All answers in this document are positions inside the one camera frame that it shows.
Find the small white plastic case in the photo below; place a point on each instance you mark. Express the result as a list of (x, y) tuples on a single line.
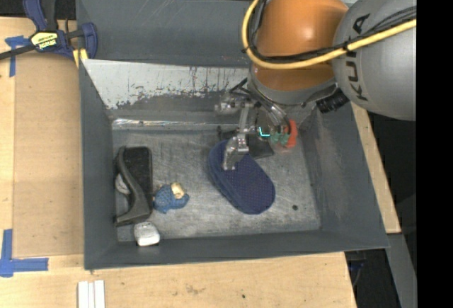
[(146, 234)]

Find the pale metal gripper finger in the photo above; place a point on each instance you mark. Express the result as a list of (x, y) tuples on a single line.
[(231, 154)]

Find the blue toy with beige head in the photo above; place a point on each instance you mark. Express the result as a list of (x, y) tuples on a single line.
[(168, 200)]

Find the grey metal bin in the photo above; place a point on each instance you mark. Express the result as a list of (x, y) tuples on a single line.
[(184, 200)]

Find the pale grey rounded thing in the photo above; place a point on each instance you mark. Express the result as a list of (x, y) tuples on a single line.
[(121, 184)]

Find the dark grey curved plastic piece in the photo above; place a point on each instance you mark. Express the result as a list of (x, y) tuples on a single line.
[(136, 198)]

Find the dark blue oval mesh pouch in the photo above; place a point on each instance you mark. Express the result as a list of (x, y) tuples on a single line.
[(247, 186)]

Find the black cylinder on white bracket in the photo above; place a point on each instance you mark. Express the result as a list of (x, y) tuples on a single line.
[(331, 101)]

